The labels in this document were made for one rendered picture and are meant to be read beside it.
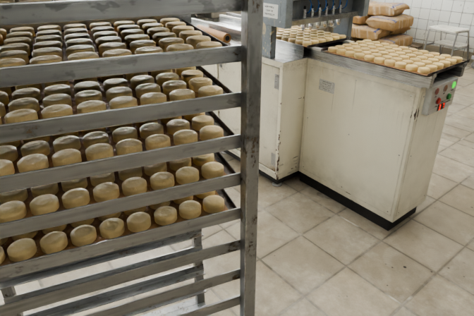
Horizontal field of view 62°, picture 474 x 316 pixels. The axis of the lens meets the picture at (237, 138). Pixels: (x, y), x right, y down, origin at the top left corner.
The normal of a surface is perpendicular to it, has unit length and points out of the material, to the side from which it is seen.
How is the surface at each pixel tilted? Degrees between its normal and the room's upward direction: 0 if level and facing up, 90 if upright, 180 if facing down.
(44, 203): 0
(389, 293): 0
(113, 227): 0
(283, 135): 90
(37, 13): 90
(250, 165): 90
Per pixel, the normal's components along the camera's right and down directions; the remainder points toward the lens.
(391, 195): -0.79, 0.27
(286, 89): 0.62, 0.34
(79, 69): 0.38, 0.40
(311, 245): 0.00, -0.90
